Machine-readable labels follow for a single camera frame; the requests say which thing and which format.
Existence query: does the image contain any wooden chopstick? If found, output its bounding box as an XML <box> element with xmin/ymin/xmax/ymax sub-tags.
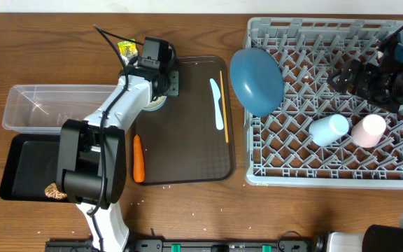
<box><xmin>219</xmin><ymin>71</ymin><xmax>229</xmax><ymax>144</ymax></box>

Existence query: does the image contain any light blue rice bowl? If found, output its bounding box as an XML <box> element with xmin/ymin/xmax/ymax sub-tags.
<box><xmin>143</xmin><ymin>96</ymin><xmax>167</xmax><ymax>111</ymax></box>

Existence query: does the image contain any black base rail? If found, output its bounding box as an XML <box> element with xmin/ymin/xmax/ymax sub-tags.
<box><xmin>43</xmin><ymin>229</ymin><xmax>328</xmax><ymax>252</ymax></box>

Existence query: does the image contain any light blue plastic cup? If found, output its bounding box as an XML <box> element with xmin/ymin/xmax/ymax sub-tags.
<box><xmin>309</xmin><ymin>114</ymin><xmax>350</xmax><ymax>147</ymax></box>

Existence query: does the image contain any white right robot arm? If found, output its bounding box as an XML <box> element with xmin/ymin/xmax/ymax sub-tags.
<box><xmin>309</xmin><ymin>25</ymin><xmax>403</xmax><ymax>251</ymax></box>

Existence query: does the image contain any large blue plate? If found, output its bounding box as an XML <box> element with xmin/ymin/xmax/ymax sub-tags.
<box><xmin>229</xmin><ymin>48</ymin><xmax>285</xmax><ymax>117</ymax></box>

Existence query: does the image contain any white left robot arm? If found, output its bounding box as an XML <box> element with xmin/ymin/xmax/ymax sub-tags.
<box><xmin>55</xmin><ymin>66</ymin><xmax>179</xmax><ymax>251</ymax></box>

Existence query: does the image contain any orange carrot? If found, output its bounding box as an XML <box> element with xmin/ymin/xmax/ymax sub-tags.
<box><xmin>133</xmin><ymin>134</ymin><xmax>145</xmax><ymax>183</ymax></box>

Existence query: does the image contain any clear plastic bin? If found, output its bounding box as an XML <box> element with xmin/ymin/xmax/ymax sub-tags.
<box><xmin>2</xmin><ymin>84</ymin><xmax>115</xmax><ymax>134</ymax></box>

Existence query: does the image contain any yellow green snack wrapper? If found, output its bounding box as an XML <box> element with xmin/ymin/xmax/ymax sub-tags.
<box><xmin>118</xmin><ymin>38</ymin><xmax>139</xmax><ymax>64</ymax></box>

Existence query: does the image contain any pink plastic cup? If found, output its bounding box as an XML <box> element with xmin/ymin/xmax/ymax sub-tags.
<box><xmin>351</xmin><ymin>114</ymin><xmax>386</xmax><ymax>148</ymax></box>

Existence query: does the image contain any dark brown serving tray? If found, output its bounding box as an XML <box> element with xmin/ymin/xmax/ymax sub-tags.
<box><xmin>132</xmin><ymin>56</ymin><xmax>236</xmax><ymax>186</ymax></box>

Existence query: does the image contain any light blue plastic knife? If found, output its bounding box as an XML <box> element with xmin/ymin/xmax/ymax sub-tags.
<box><xmin>209</xmin><ymin>78</ymin><xmax>225</xmax><ymax>130</ymax></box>

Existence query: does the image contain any grey dishwasher rack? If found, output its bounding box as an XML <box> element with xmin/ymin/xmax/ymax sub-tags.
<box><xmin>243</xmin><ymin>17</ymin><xmax>403</xmax><ymax>190</ymax></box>

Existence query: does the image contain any brown food scrap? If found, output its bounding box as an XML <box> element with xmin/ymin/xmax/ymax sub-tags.
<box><xmin>44</xmin><ymin>183</ymin><xmax>67</xmax><ymax>200</ymax></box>

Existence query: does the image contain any black plastic bin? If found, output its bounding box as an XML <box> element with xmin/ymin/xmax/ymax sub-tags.
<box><xmin>0</xmin><ymin>134</ymin><xmax>59</xmax><ymax>202</ymax></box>

